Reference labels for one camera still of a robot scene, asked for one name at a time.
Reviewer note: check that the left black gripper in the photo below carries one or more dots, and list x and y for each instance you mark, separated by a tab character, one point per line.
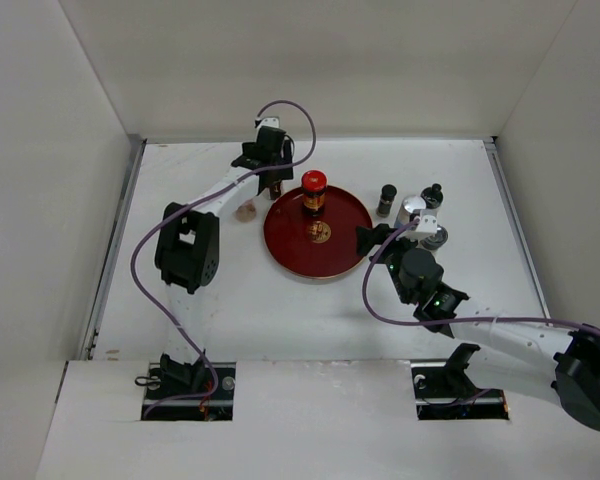
285	157

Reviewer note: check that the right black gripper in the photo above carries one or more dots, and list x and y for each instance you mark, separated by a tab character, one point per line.
367	238

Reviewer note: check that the pink lid spice jar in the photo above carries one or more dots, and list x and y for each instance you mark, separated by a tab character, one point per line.
247	212

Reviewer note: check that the red lid sauce jar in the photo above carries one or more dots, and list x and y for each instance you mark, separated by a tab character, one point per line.
314	185

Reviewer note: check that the small black spice bottle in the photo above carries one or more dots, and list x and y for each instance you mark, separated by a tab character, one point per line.
386	199

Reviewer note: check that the silver lid white shaker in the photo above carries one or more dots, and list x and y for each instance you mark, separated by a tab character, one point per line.
410	207

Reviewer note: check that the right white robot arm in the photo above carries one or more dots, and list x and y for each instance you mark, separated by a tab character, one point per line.
557	361

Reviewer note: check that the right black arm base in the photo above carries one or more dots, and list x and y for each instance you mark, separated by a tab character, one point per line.
443	391

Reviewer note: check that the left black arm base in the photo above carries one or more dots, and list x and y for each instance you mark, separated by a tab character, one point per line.
174	391

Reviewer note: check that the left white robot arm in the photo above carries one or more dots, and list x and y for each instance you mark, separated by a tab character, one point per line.
188	248

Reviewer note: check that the round red lacquer tray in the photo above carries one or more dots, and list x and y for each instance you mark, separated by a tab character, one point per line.
318	247

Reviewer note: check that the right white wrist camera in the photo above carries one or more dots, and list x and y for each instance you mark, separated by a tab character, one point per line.
427	226

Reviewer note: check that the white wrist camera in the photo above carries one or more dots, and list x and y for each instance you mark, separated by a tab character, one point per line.
427	226
267	122

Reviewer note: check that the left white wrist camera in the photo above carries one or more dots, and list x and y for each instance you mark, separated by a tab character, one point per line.
267	122

